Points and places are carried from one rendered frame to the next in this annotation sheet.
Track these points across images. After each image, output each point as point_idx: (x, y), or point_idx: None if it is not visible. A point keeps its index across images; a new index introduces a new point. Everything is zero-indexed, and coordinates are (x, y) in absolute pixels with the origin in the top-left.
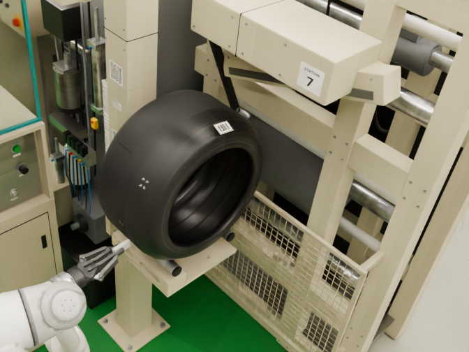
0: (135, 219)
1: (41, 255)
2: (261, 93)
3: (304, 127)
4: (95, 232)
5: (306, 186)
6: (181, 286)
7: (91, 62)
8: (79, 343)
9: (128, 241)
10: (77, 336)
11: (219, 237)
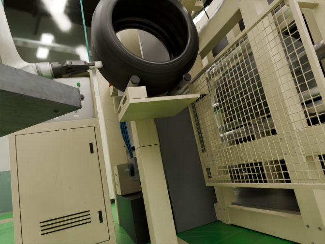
0: (92, 24)
1: (89, 160)
2: (203, 33)
3: (224, 14)
4: (136, 168)
5: (254, 65)
6: (144, 99)
7: None
8: (19, 60)
9: (99, 61)
10: (9, 35)
11: (172, 68)
